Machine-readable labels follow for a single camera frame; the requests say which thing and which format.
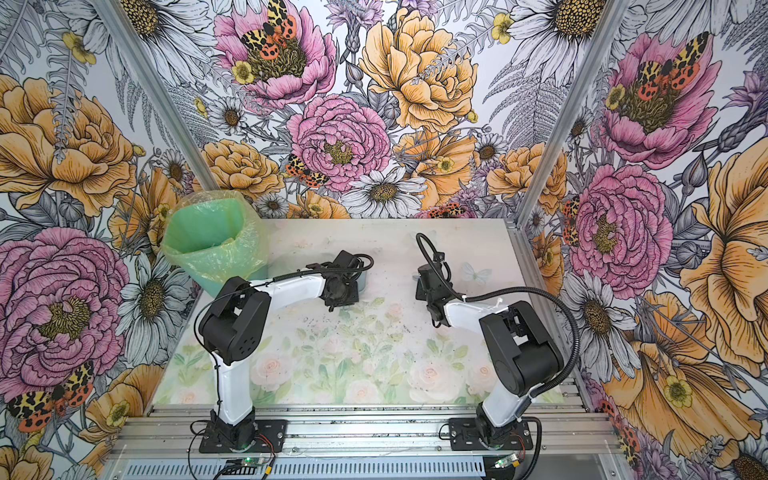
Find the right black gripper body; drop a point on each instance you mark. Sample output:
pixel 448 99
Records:
pixel 421 294

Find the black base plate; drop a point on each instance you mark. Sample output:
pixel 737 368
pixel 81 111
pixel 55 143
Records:
pixel 249 436
pixel 476 434

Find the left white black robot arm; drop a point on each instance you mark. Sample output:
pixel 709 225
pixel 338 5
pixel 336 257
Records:
pixel 232 328

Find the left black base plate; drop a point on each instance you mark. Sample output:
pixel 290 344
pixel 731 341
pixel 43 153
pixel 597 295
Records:
pixel 249 436

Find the aluminium rail frame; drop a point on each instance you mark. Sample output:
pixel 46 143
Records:
pixel 368 442

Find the green bin with bag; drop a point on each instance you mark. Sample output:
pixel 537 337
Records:
pixel 214 236

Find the grey-green plastic dustpan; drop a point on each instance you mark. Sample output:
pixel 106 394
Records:
pixel 362 281

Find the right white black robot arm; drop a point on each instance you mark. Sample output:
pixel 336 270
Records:
pixel 524 356

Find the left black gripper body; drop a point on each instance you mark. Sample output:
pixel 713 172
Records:
pixel 347 295

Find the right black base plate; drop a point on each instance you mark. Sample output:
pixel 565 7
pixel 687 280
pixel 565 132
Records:
pixel 476 434

